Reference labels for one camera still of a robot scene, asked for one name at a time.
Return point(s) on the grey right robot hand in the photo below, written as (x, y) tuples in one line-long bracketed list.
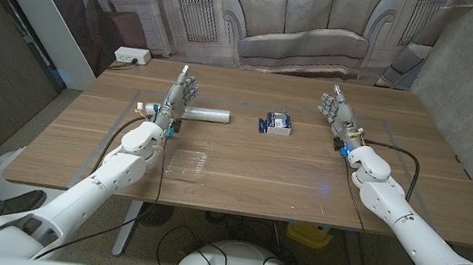
[(341, 116)]

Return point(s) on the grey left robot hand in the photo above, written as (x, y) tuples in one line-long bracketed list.
[(174, 101)]

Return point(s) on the clear plastic wrap roll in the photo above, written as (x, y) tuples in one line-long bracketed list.
[(207, 114)]

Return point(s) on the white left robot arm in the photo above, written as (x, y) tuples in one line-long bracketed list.
[(82, 194)]

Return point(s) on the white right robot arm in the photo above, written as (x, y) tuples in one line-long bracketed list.
[(415, 234)]

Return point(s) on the clear plastic clamshell container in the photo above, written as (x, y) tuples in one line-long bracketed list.
[(189, 163)]

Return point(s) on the blue and white package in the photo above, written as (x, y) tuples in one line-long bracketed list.
[(276, 124)]

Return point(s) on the white power strip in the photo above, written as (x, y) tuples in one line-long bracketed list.
[(131, 55)]

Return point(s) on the printed living room backdrop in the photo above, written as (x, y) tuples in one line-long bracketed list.
[(306, 22)]

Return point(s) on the round black floor fan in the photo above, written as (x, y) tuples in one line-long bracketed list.
[(155, 214)]

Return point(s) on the yellow object under table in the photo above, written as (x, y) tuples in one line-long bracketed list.
[(307, 234)]

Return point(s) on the white table leg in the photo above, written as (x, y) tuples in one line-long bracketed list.
[(354, 262), (128, 228)]

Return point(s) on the dark shoe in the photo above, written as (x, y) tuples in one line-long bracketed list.
[(23, 201)]

